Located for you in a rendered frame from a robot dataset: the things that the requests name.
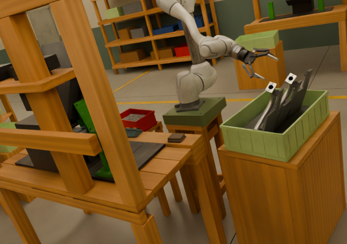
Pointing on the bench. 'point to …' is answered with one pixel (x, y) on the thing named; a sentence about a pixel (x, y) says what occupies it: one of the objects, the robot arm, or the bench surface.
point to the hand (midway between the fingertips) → (269, 69)
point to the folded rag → (176, 137)
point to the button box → (133, 132)
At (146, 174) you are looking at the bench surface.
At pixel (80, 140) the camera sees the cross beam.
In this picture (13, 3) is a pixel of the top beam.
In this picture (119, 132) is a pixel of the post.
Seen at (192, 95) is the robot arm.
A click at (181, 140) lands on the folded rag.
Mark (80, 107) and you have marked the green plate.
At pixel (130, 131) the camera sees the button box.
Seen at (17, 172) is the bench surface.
